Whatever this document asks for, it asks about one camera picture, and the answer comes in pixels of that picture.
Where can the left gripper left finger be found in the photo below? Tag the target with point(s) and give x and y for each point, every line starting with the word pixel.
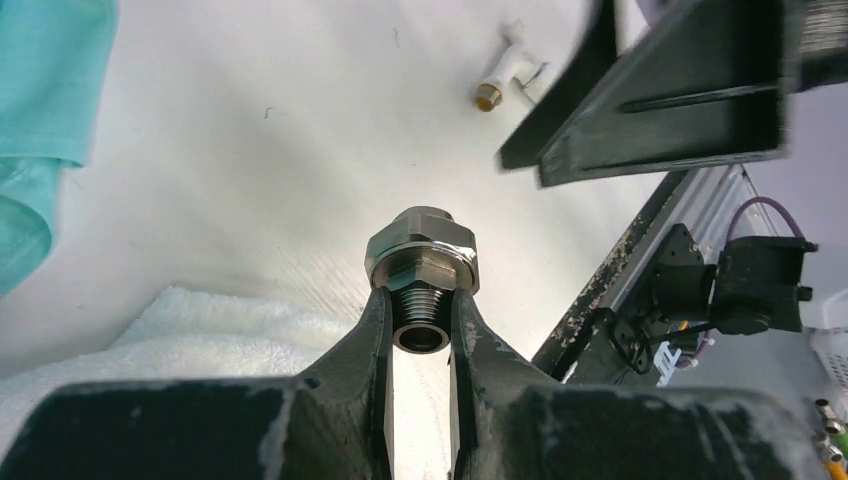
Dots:
pixel 332 421

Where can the white terry towel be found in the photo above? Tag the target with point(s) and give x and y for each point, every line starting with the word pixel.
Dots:
pixel 185 335

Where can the teal t-shirt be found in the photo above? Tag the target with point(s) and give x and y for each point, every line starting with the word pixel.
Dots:
pixel 54 56

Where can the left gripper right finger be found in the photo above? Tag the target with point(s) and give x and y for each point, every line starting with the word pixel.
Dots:
pixel 509 420

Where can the silver metal pipe fitting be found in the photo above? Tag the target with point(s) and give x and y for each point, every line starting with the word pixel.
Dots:
pixel 422 257

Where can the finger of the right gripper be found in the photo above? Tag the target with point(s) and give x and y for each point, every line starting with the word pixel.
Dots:
pixel 707 85

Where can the white plastic water faucet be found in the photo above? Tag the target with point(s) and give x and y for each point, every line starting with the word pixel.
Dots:
pixel 518 67

